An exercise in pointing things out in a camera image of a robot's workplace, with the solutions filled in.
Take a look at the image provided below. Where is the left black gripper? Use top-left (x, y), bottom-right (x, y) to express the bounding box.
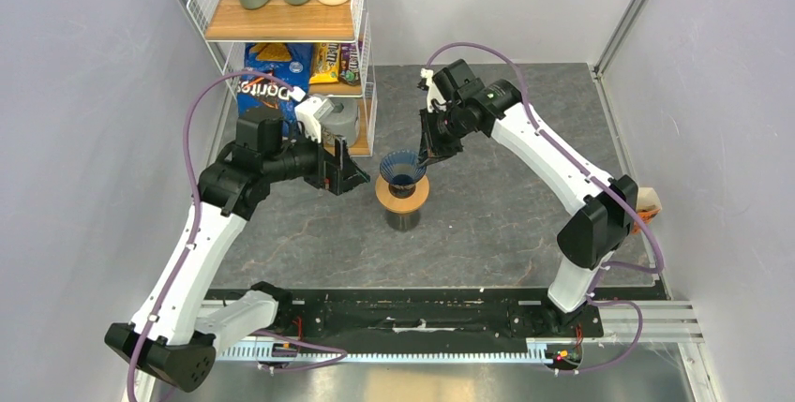
top-left (263, 121), bottom-right (369, 195)

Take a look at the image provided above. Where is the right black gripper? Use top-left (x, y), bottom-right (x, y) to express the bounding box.
top-left (416, 103), bottom-right (470, 168)

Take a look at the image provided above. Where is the glass coffee carafe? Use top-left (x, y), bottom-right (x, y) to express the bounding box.
top-left (384, 210), bottom-right (421, 232)

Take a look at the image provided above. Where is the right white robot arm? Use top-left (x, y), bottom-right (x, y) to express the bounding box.
top-left (418, 60), bottom-right (638, 335)

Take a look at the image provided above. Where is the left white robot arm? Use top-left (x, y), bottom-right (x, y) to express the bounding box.
top-left (105, 97), bottom-right (368, 393)

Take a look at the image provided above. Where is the brown paper coffee filter pack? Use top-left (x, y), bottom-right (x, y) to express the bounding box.
top-left (636, 187), bottom-right (662, 225)

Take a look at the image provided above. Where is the grey toilet paper roll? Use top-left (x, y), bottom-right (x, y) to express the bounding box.
top-left (323, 98), bottom-right (360, 145)

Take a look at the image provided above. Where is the dark brown candy bag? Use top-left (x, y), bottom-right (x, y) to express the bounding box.
top-left (338, 43), bottom-right (361, 86)

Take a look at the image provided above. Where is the yellow M&M candy bag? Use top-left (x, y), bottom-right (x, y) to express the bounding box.
top-left (309, 42), bottom-right (340, 85)

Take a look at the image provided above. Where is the blue Doritos chip bag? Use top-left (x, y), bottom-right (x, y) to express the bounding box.
top-left (236, 42), bottom-right (313, 137)

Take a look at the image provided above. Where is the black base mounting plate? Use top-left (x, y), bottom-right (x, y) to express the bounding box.
top-left (204, 286), bottom-right (668, 357)

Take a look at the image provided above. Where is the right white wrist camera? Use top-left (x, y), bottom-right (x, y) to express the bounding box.
top-left (417, 67), bottom-right (445, 112)

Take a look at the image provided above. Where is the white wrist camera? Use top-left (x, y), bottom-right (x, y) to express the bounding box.
top-left (417, 67), bottom-right (445, 112)
top-left (294, 95), bottom-right (335, 143)

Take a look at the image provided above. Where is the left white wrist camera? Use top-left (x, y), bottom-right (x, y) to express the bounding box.
top-left (294, 95), bottom-right (335, 143)

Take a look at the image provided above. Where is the white wire shelf rack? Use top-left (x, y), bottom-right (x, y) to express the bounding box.
top-left (187, 0), bottom-right (378, 156)

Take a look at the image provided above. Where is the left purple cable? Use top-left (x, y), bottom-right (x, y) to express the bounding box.
top-left (126, 69), bottom-right (351, 402)

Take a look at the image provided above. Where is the purple cable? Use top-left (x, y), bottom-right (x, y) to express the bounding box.
top-left (126, 69), bottom-right (351, 402)
top-left (425, 41), bottom-right (666, 377)

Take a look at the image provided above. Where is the white slotted cable duct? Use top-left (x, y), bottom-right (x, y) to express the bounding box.
top-left (217, 337), bottom-right (576, 366)

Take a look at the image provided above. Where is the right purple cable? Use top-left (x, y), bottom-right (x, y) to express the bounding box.
top-left (425, 41), bottom-right (666, 377)

